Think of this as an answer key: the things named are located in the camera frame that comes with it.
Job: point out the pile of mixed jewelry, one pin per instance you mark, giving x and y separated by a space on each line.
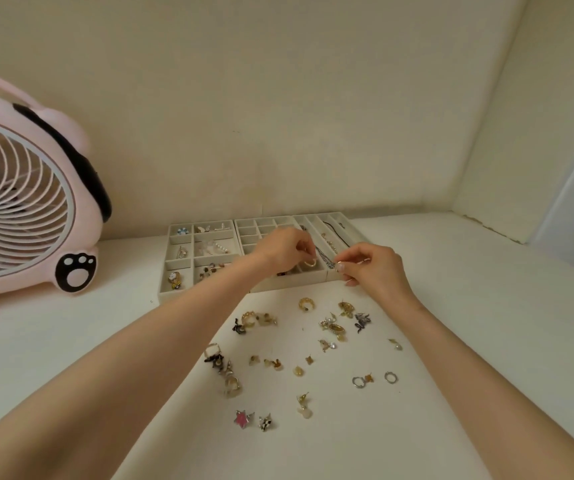
337 327

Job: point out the grey earring grid tray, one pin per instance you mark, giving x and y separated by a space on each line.
257 229

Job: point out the person's right hand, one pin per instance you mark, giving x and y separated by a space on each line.
377 274

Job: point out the person's right forearm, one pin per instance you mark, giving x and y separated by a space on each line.
492 394

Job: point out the pink animal-shaped desk fan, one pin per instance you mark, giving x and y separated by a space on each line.
21 209

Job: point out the grey bracelet tray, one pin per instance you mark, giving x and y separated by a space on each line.
187 264

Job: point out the rhinestone bow brooch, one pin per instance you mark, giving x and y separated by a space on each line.
223 227

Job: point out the black bow earrings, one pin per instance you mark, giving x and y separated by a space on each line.
237 327

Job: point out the person's left forearm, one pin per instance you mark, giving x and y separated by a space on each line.
117 384

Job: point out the gold oval hoop earring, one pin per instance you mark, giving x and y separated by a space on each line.
309 264

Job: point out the grey necklace tray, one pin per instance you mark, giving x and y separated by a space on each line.
354 234

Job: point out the person's left hand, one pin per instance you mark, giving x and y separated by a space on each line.
282 249

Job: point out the white table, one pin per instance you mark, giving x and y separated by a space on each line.
492 304

